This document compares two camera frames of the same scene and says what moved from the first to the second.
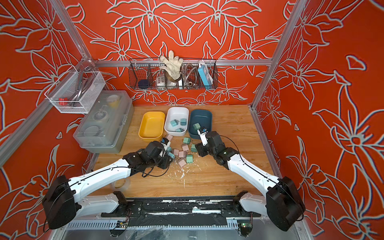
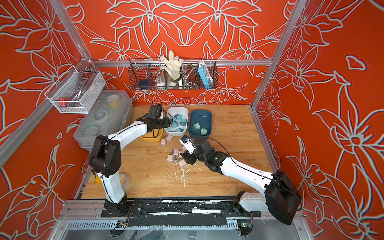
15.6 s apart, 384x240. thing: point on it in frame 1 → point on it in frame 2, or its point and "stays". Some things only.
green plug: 196,126 stays
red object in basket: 63,103 stays
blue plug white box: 174,122 stays
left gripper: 167,162 → 166,122
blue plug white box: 183,122 stays
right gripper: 200,148 → 187,157
